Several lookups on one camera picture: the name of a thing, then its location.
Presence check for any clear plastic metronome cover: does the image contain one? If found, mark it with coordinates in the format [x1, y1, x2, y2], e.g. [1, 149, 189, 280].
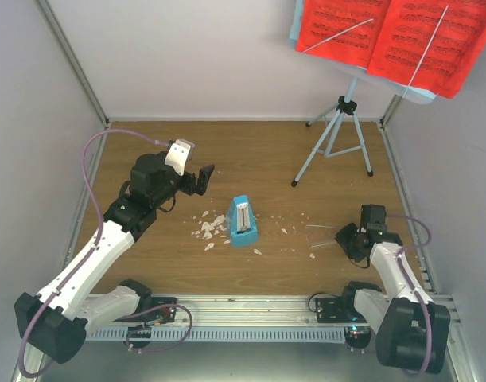
[305, 224, 340, 249]

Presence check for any blue metronome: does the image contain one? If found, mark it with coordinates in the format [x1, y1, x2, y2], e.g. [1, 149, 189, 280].
[226, 195, 259, 248]

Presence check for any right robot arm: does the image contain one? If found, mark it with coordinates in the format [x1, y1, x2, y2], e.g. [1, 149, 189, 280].
[335, 204, 451, 375]

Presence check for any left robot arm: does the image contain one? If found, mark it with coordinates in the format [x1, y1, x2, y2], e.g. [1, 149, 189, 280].
[14, 150, 215, 364]

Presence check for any light blue music stand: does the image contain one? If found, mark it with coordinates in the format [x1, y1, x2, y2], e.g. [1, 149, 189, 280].
[290, 75, 375, 188]

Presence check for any red sheet music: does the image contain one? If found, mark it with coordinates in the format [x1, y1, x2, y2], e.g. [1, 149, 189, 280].
[295, 1, 486, 99]

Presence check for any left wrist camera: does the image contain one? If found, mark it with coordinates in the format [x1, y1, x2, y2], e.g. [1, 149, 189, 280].
[165, 139, 196, 176]

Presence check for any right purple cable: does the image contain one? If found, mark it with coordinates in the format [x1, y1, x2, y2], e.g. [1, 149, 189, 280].
[385, 214, 433, 376]

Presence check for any purple cable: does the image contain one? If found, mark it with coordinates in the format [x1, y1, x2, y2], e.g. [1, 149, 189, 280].
[17, 129, 172, 379]
[385, 214, 433, 376]

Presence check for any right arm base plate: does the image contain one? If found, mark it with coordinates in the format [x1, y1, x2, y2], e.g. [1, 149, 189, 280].
[314, 297, 367, 325]

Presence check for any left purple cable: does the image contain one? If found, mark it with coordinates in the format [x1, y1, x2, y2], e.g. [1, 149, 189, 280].
[17, 129, 172, 379]

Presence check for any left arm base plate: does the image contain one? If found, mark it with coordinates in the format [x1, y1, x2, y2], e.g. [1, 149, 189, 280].
[118, 296, 177, 349]

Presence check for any aluminium front rail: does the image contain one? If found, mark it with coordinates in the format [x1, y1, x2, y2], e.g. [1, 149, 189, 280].
[33, 293, 462, 328]

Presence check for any grey slotted cable duct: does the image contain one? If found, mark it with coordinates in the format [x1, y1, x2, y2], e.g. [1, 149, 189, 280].
[85, 326, 347, 343]

